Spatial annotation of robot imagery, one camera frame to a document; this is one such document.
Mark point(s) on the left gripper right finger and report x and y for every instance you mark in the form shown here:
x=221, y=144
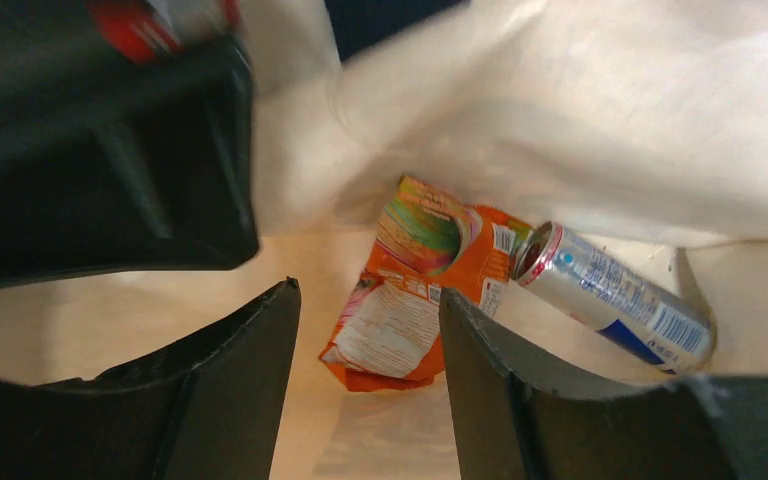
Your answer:
x=520, y=412

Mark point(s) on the beige canvas tote bag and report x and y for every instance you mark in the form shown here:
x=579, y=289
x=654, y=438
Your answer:
x=643, y=124

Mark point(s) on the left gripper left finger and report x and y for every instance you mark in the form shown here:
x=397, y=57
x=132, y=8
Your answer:
x=207, y=406

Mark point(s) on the orange snack packet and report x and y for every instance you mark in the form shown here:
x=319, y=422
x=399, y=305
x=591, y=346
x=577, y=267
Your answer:
x=388, y=334

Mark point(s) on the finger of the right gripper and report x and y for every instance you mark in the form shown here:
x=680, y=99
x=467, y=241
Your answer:
x=125, y=139

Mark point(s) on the silver drink can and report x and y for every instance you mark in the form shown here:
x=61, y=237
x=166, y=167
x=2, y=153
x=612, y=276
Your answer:
x=593, y=287

